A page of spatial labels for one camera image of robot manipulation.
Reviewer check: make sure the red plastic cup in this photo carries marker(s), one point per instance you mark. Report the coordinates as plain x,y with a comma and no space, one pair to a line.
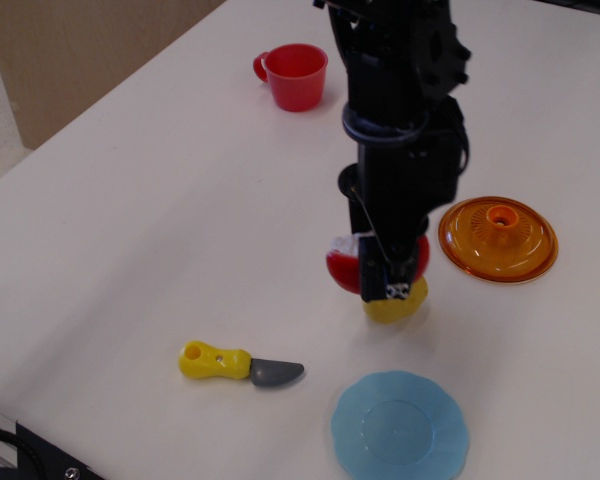
295,74

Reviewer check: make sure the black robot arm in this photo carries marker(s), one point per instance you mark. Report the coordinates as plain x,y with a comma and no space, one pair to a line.
403,59

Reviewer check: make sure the light blue plastic plate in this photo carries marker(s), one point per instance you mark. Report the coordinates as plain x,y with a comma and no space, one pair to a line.
398,425

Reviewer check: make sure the red white toy sushi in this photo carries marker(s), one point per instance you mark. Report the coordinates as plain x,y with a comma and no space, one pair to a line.
343,263

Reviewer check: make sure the black corner bracket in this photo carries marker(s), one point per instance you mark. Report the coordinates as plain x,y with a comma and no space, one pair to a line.
57,463

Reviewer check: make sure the orange transparent pot lid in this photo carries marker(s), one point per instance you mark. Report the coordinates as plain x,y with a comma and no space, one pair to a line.
498,239

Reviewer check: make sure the yellow handled toy knife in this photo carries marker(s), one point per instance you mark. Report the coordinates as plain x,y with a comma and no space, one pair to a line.
198,360

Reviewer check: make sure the yellow toy potato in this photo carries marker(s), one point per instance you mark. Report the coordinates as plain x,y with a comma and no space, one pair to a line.
391,310

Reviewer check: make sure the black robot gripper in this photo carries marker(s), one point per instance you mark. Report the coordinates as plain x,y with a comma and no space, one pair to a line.
392,190

